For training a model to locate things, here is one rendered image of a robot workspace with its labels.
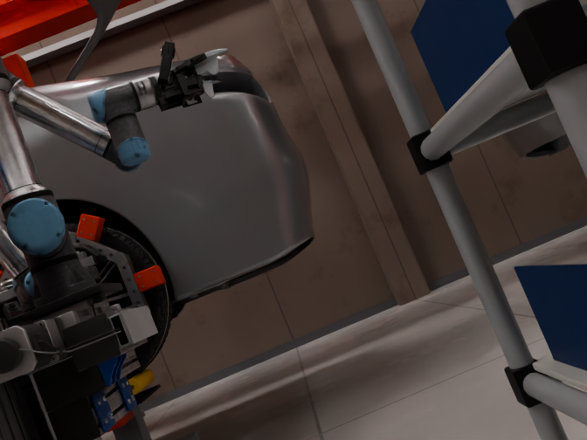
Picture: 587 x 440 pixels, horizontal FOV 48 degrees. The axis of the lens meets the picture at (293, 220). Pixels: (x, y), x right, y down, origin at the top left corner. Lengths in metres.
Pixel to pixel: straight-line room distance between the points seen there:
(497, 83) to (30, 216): 1.21
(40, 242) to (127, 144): 0.30
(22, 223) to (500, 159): 5.75
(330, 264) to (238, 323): 1.04
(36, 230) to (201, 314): 4.97
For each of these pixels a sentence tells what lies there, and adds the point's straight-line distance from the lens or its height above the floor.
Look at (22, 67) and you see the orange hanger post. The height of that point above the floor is 2.85.
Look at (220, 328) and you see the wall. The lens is 6.44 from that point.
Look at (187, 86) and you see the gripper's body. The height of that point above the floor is 1.19.
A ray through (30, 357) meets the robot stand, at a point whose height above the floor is 0.71.
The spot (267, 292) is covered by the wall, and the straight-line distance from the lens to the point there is 6.40.
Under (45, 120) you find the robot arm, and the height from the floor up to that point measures 1.26.
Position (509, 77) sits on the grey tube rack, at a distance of 0.49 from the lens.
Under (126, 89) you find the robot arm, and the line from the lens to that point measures 1.67.
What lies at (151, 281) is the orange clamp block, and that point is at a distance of 2.47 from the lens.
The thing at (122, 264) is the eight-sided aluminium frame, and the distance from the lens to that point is 2.49.
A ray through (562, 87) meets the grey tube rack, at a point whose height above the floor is 0.71.
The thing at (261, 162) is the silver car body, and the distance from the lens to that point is 2.69.
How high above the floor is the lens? 0.67
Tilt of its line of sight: 4 degrees up
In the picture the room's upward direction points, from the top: 22 degrees counter-clockwise
